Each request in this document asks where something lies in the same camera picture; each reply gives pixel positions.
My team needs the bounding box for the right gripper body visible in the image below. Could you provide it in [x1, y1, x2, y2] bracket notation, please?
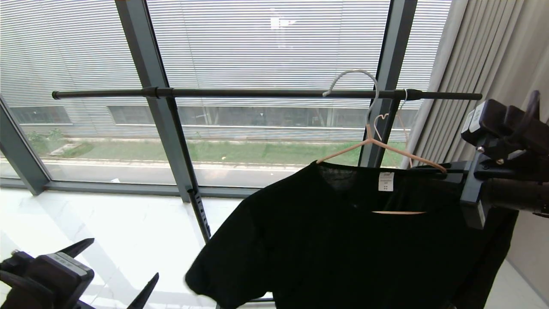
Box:
[459, 161, 549, 230]

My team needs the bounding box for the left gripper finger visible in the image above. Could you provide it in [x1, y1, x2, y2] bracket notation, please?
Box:
[57, 238, 95, 259]
[126, 272, 160, 309]

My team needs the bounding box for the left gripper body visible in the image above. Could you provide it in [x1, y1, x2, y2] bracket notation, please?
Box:
[9, 252, 95, 309]

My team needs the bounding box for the pink clothes hanger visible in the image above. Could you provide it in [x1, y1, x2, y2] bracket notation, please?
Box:
[374, 89, 415, 169]
[316, 69, 448, 215]

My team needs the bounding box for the black short-sleeved shirt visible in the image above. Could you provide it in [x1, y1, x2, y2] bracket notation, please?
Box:
[184, 161, 520, 309]

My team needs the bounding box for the black clothes rack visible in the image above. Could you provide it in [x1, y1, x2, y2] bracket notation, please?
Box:
[51, 87, 484, 309]

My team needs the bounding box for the beige curtain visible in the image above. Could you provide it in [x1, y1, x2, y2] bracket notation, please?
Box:
[401, 0, 549, 181]

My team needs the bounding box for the window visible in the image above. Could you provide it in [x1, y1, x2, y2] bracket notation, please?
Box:
[0, 0, 453, 202]

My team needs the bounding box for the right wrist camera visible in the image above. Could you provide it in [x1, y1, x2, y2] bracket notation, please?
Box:
[461, 98, 549, 181]

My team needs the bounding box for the black cable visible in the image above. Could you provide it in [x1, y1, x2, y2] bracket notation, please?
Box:
[521, 89, 542, 129]

